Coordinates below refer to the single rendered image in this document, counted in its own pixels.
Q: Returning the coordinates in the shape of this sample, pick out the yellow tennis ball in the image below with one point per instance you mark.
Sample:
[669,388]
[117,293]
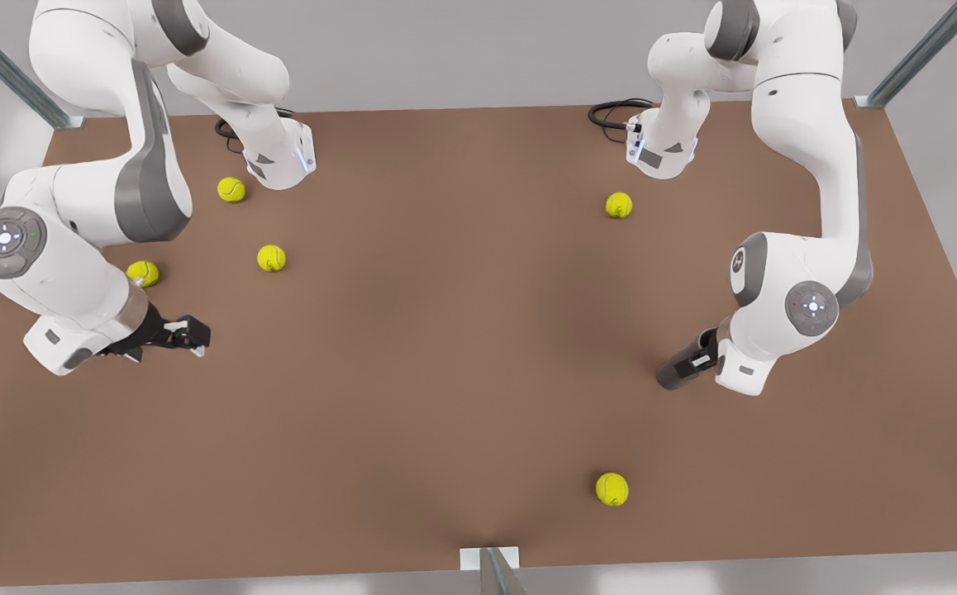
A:
[144,273]
[611,488]
[231,189]
[271,258]
[619,205]

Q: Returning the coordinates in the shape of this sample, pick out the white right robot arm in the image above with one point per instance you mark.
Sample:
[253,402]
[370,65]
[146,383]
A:
[82,198]

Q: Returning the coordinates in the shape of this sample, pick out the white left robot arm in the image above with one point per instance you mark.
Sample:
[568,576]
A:
[809,165]

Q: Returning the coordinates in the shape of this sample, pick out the silver frame post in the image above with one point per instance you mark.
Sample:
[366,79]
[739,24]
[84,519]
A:
[495,570]
[7,66]
[916,54]

